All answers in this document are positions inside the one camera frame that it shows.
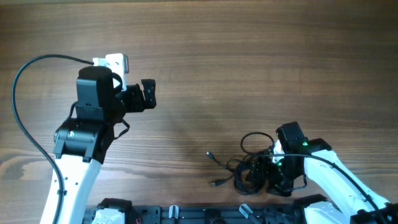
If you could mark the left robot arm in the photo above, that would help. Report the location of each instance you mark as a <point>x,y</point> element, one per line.
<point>81,143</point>

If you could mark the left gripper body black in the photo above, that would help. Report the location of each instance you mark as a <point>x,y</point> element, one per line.
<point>131,101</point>

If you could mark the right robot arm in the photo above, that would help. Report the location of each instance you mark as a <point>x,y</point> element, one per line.
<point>347,199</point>

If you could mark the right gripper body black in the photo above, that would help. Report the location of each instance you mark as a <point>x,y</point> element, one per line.
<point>280,175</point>

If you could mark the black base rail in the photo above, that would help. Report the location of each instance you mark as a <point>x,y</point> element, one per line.
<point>154,214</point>

